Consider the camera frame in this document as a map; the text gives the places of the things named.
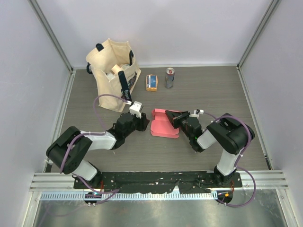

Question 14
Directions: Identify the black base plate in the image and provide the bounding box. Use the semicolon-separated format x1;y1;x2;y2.
86;171;242;194

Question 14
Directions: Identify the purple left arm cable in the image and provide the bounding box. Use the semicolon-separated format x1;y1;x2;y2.
59;94;131;175

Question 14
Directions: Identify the aluminium corner post right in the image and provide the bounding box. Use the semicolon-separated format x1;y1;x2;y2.
237;0;281;70

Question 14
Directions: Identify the aluminium corner post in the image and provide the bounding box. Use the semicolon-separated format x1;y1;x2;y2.
28;0;73;73
237;0;281;70

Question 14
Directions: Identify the aluminium corner post left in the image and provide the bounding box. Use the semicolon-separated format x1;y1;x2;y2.
28;0;73;73

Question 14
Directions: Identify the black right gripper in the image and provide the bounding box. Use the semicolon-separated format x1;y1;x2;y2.
165;111;193;140

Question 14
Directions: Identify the beige canvas tote bag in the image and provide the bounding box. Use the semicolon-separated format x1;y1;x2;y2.
86;39;141;112

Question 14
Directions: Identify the orange sponge blue label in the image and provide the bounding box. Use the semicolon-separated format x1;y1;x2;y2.
145;74;158;92

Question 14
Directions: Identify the cream lotion bottle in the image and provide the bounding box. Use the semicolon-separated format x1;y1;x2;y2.
111;64;124;74

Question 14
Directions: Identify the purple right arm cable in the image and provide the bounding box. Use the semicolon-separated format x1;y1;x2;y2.
203;111;255;171

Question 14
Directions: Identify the aluminium front rail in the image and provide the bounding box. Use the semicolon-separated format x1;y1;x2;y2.
30;170;288;194

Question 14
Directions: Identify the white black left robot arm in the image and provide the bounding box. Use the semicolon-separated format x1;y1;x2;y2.
46;113;150;189

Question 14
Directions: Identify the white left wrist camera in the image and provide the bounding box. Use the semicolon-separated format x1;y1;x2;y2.
129;101;143;118

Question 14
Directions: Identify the clear plastic bottle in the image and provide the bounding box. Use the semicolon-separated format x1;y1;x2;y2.
107;72;118;81

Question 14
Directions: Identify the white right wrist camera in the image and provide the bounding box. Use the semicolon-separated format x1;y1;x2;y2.
190;109;204;118

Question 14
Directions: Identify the silver energy drink can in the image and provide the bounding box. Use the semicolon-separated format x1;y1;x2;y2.
165;68;175;88

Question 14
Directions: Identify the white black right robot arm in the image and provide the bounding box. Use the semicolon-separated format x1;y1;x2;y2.
165;109;255;187

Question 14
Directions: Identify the slotted cable duct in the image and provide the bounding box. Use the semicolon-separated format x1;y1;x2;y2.
40;191;217;201

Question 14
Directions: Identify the pink paper box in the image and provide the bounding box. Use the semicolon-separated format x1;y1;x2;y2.
150;108;179;139

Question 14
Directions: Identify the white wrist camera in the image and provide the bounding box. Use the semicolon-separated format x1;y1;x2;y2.
190;109;204;118
129;101;143;118

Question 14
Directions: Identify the round tin with label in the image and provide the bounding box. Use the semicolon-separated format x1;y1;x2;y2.
121;64;130;70

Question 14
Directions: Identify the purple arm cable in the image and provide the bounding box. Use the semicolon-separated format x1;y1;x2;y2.
203;111;255;171
59;94;131;175

